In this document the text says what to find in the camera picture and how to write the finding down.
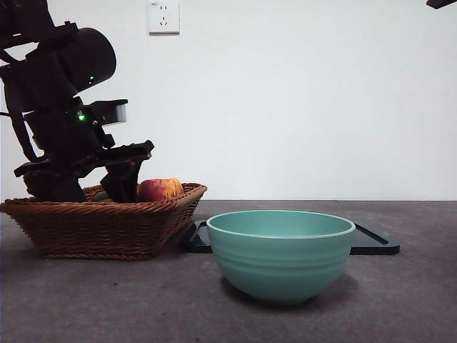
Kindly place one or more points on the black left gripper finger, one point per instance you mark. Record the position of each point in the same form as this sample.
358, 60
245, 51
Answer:
53, 187
123, 184

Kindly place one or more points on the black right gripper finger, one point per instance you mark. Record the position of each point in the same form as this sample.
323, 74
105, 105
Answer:
444, 3

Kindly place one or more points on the teal ceramic bowl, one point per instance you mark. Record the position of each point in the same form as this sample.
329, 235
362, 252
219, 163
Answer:
282, 264

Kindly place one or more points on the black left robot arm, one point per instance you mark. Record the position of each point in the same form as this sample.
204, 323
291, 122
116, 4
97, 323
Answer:
89, 57

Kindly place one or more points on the red yellow apple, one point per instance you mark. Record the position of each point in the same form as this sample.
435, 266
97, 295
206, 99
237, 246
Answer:
159, 190

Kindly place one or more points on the brown wicker basket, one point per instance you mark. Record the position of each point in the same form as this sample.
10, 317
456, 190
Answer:
96, 228

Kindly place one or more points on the black rectangular tray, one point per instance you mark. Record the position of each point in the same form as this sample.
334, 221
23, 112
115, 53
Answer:
371, 243

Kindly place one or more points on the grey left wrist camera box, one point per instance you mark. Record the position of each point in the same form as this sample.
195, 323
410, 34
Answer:
114, 110

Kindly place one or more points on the white wall socket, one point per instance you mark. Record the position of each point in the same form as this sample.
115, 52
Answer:
171, 18

